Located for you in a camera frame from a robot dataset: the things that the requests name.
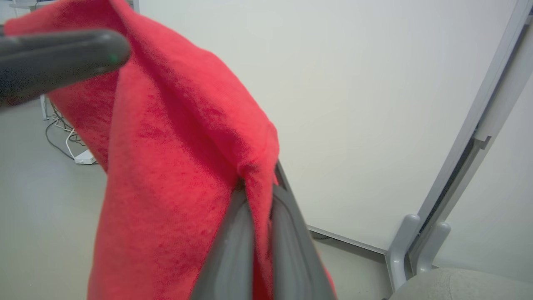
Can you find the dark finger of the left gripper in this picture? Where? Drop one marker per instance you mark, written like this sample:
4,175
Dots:
58,62

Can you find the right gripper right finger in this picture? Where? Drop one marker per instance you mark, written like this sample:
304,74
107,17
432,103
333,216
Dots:
295,258

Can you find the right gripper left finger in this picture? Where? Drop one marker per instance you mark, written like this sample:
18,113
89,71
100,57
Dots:
231,258

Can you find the red garment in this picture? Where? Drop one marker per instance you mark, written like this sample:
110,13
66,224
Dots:
166,166

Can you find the white power adapter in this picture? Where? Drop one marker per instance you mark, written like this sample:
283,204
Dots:
85,158

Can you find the grey fabric sofa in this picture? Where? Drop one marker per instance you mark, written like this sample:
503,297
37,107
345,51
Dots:
466,287

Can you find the whiteboard panel with grey frame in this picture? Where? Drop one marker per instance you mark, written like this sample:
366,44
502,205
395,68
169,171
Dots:
499,187
354,104

